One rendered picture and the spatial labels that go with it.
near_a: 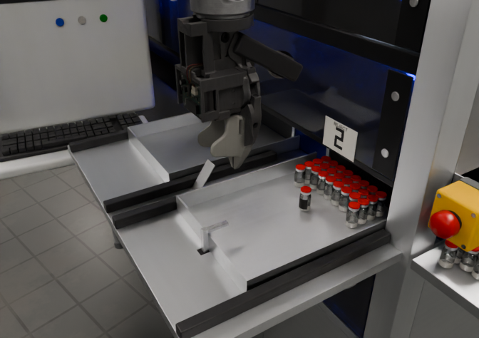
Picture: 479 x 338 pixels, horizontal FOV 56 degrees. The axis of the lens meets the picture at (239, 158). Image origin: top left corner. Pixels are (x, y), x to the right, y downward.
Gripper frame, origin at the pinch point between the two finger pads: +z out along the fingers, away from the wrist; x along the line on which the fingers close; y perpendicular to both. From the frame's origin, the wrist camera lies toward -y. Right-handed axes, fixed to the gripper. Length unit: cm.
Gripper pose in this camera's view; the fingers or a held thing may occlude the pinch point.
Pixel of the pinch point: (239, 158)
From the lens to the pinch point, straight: 63.1
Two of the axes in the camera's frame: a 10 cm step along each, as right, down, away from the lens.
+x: 5.2, 4.2, -7.5
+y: -8.6, 2.6, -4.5
